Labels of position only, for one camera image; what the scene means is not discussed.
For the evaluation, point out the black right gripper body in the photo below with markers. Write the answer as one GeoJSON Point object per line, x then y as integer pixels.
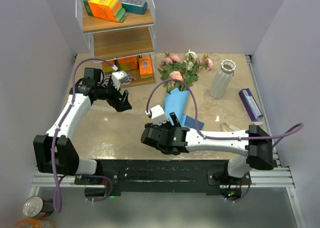
{"type": "Point", "coordinates": [166, 126]}

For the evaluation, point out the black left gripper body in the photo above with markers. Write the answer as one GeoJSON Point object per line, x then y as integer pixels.
{"type": "Point", "coordinates": [108, 93]}

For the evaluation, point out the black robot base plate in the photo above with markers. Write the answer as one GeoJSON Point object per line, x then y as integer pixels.
{"type": "Point", "coordinates": [163, 176]}

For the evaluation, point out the artificial pink flower bouquet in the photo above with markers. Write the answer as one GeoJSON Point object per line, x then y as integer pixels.
{"type": "Point", "coordinates": [181, 74]}

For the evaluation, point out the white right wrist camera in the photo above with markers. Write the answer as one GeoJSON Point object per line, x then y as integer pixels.
{"type": "Point", "coordinates": [158, 116]}

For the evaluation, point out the orange plastic container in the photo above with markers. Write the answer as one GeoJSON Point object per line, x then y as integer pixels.
{"type": "Point", "coordinates": [34, 223]}

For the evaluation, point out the teal box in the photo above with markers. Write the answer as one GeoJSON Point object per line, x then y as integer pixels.
{"type": "Point", "coordinates": [135, 6]}

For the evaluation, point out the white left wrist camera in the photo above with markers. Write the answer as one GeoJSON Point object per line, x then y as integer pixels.
{"type": "Point", "coordinates": [118, 78]}

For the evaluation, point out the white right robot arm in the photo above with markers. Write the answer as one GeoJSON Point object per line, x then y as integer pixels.
{"type": "Point", "coordinates": [253, 147]}

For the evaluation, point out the beige ribbon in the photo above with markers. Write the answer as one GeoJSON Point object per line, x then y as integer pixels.
{"type": "Point", "coordinates": [225, 127]}

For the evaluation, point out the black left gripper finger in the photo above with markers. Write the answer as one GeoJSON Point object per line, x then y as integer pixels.
{"type": "Point", "coordinates": [122, 106]}
{"type": "Point", "coordinates": [124, 99]}

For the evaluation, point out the orange box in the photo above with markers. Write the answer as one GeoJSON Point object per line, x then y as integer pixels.
{"type": "Point", "coordinates": [109, 67]}
{"type": "Point", "coordinates": [128, 63]}

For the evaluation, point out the white ribbed vase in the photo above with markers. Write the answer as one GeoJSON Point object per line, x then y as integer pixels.
{"type": "Point", "coordinates": [222, 78]}

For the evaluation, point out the orange sponge pack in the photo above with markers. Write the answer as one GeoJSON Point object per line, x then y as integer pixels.
{"type": "Point", "coordinates": [111, 10]}

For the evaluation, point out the purple box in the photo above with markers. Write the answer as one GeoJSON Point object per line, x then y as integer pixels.
{"type": "Point", "coordinates": [250, 104]}

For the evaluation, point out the blue wrapping paper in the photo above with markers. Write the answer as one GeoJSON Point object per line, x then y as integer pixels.
{"type": "Point", "coordinates": [175, 101]}

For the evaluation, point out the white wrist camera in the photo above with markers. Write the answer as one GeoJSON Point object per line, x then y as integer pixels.
{"type": "Point", "coordinates": [118, 78]}
{"type": "Point", "coordinates": [158, 116]}

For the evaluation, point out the striped purple white sponge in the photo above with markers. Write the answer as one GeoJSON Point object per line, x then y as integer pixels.
{"type": "Point", "coordinates": [129, 80]}

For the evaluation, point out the orange packet right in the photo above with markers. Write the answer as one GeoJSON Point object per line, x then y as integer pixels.
{"type": "Point", "coordinates": [145, 67]}

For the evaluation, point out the tin can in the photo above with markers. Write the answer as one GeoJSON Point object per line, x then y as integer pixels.
{"type": "Point", "coordinates": [37, 207]}

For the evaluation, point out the white wire wooden shelf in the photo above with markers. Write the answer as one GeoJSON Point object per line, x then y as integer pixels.
{"type": "Point", "coordinates": [109, 40]}

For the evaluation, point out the orange box middle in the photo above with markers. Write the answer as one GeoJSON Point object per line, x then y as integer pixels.
{"type": "Point", "coordinates": [128, 63]}

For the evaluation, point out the orange box left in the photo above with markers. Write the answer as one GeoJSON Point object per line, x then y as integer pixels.
{"type": "Point", "coordinates": [109, 67]}

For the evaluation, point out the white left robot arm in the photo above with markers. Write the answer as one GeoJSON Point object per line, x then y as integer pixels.
{"type": "Point", "coordinates": [54, 151]}

